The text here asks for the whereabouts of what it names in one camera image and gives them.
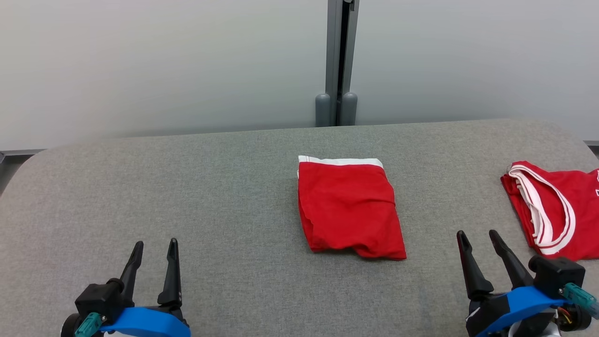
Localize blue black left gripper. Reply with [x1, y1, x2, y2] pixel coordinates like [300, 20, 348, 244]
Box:
[61, 238, 191, 337]

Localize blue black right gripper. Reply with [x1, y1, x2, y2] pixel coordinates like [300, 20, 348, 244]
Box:
[457, 229, 591, 337]

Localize red shirt white sleeves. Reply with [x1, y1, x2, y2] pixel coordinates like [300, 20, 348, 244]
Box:
[501, 161, 599, 261]

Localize red shorts black print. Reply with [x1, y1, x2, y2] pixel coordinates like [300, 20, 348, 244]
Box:
[297, 155, 407, 261]

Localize teal left camera connector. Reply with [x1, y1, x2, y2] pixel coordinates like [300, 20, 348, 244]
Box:
[75, 312, 106, 337]

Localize teal camera connector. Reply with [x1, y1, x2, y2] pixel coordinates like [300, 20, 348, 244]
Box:
[562, 282, 599, 320]
[75, 312, 106, 337]

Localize teal right camera connector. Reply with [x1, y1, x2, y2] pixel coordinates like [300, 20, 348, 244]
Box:
[562, 282, 599, 320]

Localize grey partition post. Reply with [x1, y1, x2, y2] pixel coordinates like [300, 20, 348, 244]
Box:
[326, 0, 360, 127]

